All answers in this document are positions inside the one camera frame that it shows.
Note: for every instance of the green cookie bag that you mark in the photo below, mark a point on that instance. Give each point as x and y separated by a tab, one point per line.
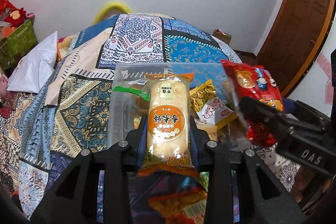
138	98

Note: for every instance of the right hand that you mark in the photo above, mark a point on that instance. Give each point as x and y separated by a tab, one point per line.
309	187

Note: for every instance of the yellow hoop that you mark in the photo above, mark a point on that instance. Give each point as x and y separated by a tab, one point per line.
111	8

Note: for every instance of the clear plastic storage box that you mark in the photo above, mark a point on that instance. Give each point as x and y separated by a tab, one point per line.
124	118

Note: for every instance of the green storage box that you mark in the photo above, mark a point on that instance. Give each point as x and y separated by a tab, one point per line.
16	45

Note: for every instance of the pink plush toy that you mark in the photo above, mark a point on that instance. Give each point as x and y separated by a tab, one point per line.
3	85

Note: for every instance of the white pillow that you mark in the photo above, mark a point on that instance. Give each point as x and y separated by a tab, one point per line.
33	70

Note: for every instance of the red cartoon noodle snack bag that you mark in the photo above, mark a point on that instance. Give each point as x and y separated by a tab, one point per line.
257	83

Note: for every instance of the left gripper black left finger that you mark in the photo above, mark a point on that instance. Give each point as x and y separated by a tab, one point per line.
73	196

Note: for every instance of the red rice cracker bag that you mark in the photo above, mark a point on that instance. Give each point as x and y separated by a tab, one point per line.
184	207

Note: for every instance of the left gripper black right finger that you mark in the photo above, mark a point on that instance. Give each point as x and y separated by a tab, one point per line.
240	180

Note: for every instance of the brown wooden door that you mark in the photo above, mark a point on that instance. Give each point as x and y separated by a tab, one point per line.
295	39

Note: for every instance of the yellow white snack pack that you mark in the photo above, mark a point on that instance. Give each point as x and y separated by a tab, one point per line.
209	107

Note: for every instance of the brown cardboard box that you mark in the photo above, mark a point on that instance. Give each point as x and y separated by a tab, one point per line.
223	36

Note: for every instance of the orange rice cracker pack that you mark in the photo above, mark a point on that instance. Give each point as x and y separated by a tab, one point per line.
168	125

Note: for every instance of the patchwork blue bed quilt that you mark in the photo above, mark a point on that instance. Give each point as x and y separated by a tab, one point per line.
41	132

